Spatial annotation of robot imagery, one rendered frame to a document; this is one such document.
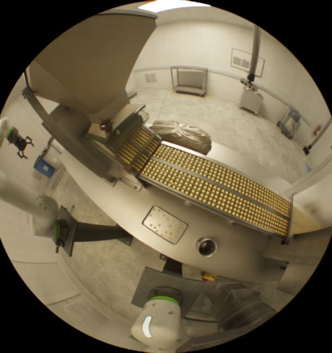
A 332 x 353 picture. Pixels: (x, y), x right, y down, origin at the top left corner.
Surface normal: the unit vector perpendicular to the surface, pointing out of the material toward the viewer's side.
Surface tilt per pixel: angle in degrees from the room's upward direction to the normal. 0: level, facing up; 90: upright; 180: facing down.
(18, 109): 90
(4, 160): 90
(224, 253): 0
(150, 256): 0
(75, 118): 90
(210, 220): 0
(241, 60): 90
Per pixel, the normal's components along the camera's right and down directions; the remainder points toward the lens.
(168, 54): -0.47, 0.82
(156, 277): -0.12, -0.43
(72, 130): 0.87, 0.39
